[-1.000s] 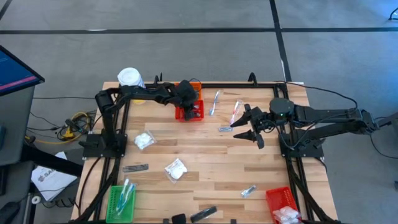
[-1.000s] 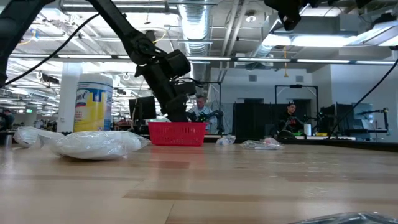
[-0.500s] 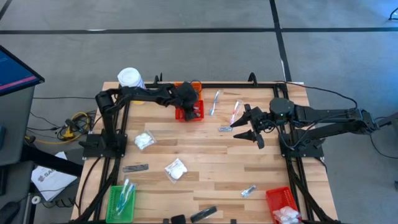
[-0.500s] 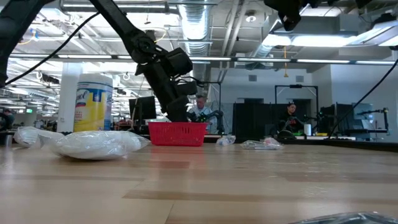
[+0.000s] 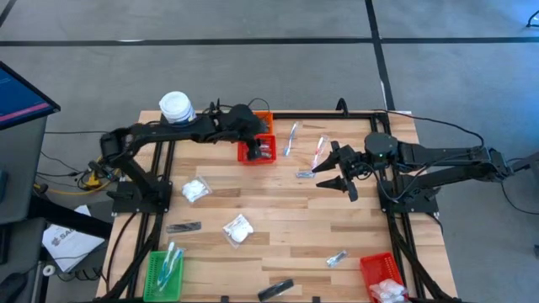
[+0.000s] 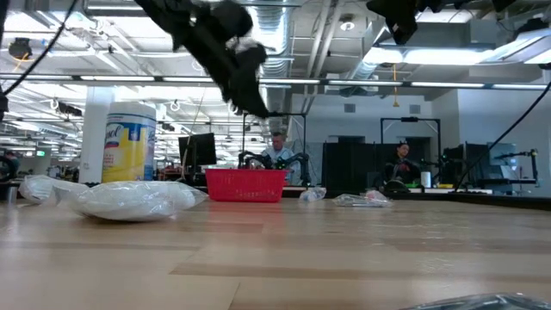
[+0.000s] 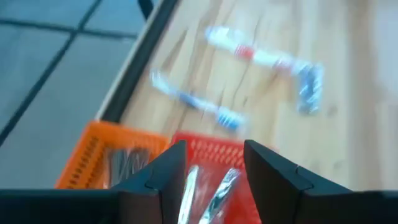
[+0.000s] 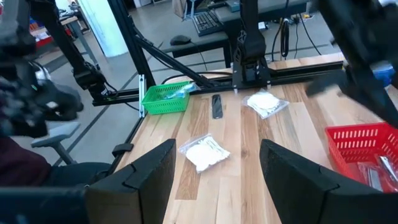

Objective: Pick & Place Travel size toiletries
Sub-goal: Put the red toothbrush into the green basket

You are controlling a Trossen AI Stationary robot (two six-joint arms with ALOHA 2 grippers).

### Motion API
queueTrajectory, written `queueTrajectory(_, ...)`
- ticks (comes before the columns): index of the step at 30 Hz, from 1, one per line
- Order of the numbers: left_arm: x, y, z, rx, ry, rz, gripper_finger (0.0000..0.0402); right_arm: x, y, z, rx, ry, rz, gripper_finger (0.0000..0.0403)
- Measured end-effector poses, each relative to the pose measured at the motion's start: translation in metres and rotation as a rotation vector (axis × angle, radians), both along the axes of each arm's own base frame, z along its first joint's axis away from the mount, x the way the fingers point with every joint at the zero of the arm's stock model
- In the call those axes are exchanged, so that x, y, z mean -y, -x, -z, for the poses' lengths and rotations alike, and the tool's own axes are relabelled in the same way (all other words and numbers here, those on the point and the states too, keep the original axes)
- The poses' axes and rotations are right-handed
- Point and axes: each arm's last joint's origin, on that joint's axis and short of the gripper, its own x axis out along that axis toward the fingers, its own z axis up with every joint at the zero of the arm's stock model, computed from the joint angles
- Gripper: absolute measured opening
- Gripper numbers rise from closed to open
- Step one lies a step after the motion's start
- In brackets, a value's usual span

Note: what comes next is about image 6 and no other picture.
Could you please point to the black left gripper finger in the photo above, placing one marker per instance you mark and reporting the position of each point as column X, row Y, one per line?
column 257, row 101
column 241, row 99

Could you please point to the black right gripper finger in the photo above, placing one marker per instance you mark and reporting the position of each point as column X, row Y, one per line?
column 400, row 21

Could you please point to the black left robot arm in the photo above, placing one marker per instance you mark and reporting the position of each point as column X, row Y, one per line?
column 189, row 17

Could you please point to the black background robot arm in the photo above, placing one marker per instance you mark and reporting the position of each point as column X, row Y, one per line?
column 254, row 156
column 301, row 160

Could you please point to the person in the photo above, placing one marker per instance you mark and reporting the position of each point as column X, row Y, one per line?
column 279, row 153
column 400, row 165

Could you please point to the black background monitor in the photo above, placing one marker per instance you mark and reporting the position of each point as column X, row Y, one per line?
column 198, row 148

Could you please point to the small red plastic basket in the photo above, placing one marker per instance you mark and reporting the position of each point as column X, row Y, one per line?
column 245, row 185

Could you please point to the packaged blue toothbrush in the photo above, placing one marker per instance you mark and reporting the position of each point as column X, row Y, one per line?
column 312, row 194

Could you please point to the black partition panel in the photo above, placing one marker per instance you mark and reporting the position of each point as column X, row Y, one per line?
column 348, row 168

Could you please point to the Lysol wipes canister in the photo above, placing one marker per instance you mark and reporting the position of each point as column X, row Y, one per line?
column 129, row 146

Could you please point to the long ceiling light strip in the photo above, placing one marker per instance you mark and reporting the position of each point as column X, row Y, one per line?
column 116, row 78

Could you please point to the silver nail clipper packet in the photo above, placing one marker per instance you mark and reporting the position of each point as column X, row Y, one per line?
column 353, row 201

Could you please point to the cotton pads plastic bag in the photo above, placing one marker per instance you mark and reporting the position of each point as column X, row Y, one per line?
column 138, row 202

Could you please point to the packaged red toothbrush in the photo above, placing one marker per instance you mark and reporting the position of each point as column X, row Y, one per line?
column 378, row 194

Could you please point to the white building column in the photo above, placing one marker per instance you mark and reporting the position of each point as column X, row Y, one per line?
column 92, row 138

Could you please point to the white paper roll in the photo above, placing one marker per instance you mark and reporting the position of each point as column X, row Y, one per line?
column 426, row 179

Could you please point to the green exit sign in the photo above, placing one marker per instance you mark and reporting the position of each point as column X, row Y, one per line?
column 41, row 153

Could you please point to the white cotton plastic bag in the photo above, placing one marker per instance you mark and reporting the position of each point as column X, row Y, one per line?
column 39, row 189

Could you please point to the packaged black comb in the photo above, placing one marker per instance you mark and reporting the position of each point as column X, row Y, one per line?
column 482, row 302

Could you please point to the black background frame stand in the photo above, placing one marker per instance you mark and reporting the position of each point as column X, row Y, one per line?
column 409, row 119
column 292, row 114

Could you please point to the silver ceiling duct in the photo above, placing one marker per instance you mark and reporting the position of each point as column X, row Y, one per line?
column 277, row 26

